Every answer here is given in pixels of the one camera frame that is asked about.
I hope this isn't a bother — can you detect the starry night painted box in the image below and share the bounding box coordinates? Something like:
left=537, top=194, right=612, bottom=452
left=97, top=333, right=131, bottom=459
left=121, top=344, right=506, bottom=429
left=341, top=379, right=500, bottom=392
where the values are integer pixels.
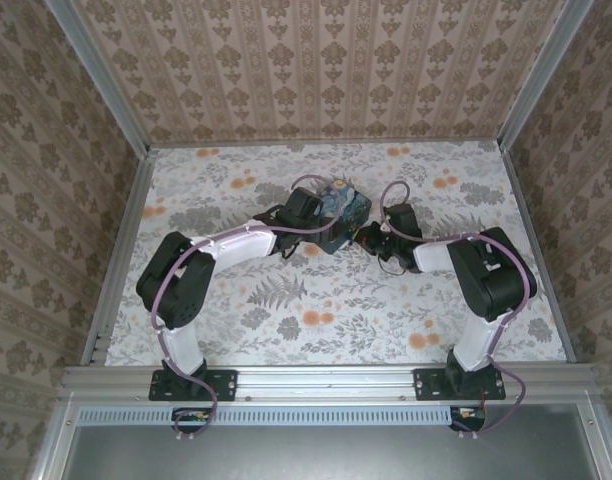
left=317, top=178, right=373, bottom=254

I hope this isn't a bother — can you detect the grey metal panel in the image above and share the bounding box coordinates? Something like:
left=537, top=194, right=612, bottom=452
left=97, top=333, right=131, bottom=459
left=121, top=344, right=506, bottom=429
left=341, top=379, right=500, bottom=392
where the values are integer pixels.
left=31, top=399, right=612, bottom=480

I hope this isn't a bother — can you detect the aluminium rear rail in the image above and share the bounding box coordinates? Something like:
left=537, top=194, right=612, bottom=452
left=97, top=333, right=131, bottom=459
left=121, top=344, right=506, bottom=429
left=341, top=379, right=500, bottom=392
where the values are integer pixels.
left=148, top=136, right=503, bottom=150

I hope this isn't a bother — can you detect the aluminium side rail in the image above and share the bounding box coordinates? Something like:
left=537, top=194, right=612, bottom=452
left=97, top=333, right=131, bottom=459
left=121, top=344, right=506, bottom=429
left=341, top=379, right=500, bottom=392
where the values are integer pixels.
left=500, top=144, right=578, bottom=362
left=79, top=147, right=158, bottom=366

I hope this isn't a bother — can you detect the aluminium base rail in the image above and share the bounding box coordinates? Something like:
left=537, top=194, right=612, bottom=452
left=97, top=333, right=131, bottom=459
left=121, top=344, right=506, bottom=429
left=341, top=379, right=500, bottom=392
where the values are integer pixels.
left=60, top=363, right=601, bottom=402

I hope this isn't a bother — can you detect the grey slotted cable duct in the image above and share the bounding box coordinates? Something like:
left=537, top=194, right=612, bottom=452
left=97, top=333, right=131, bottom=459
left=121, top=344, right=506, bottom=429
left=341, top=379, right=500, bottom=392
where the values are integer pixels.
left=78, top=405, right=460, bottom=428

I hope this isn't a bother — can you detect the aluminium frame post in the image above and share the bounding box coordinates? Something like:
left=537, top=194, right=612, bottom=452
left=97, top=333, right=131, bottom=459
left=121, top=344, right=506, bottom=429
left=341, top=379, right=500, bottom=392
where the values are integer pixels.
left=497, top=0, right=596, bottom=150
left=44, top=0, right=152, bottom=153

